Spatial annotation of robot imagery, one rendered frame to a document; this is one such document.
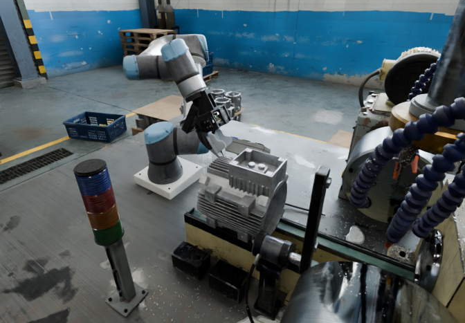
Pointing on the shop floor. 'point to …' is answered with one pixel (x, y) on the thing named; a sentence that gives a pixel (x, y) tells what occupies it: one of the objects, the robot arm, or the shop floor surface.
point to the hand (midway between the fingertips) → (220, 155)
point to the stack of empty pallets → (142, 42)
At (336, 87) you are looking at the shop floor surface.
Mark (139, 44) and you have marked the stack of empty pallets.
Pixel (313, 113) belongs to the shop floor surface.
